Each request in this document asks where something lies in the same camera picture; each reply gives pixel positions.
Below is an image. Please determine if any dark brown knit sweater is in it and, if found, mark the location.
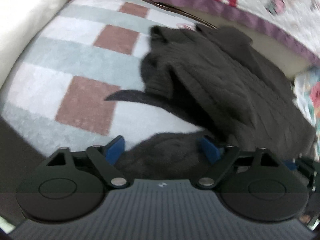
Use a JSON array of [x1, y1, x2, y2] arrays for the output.
[[108, 24, 316, 180]]

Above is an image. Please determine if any colourful floral fabric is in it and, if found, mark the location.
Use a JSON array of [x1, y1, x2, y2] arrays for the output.
[[293, 65, 320, 136]]

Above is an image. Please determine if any checkered happy dog rug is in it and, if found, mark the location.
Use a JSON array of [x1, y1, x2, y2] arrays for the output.
[[1, 0, 199, 156]]

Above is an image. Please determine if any beige bed base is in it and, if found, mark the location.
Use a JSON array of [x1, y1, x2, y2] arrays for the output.
[[180, 7, 310, 79]]

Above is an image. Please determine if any folded cream white garment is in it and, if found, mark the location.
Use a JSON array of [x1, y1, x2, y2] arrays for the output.
[[1, 0, 68, 85]]

